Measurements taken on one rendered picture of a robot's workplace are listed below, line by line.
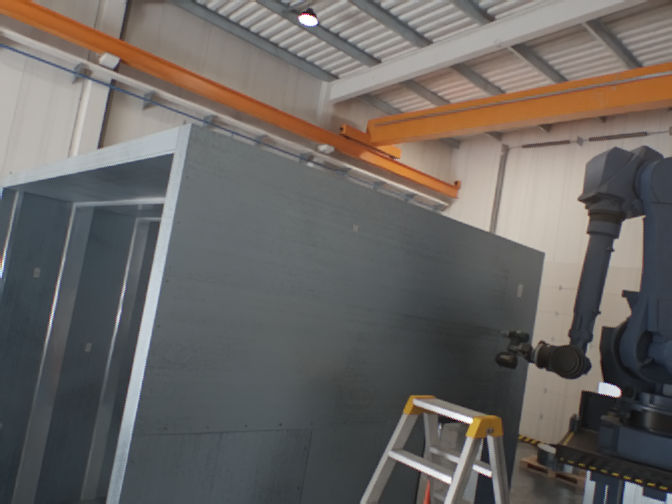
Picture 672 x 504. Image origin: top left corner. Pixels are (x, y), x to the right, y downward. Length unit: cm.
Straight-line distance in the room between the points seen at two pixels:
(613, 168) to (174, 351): 237
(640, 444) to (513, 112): 876
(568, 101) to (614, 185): 767
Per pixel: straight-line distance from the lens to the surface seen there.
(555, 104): 1091
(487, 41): 1075
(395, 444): 236
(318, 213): 234
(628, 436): 325
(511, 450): 387
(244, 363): 221
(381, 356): 270
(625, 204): 321
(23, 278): 541
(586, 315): 315
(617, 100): 1042
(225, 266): 210
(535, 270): 378
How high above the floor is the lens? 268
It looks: 4 degrees up
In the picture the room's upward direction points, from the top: 10 degrees clockwise
